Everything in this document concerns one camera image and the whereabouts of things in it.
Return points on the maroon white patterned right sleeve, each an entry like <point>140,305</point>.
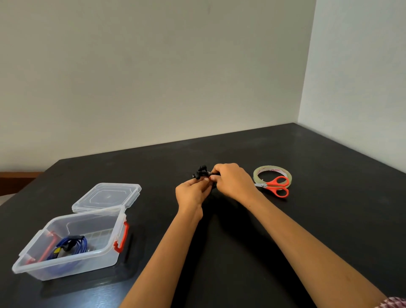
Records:
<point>395,303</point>

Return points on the clear tape roll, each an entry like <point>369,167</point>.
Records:
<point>258,169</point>

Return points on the person's left forearm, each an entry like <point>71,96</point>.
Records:
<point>158,263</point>

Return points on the brown wooden furniture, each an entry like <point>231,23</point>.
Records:
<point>17,184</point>

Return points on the person's right hand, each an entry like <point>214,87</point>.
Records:
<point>234,182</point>

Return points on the person's right forearm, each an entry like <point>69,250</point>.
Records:
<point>317,254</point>

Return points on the person's left hand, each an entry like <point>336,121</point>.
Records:
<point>190,195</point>

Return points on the clear plastic lid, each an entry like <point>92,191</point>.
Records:
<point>106,196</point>

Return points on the clear plastic box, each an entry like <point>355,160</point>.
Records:
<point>82,263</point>

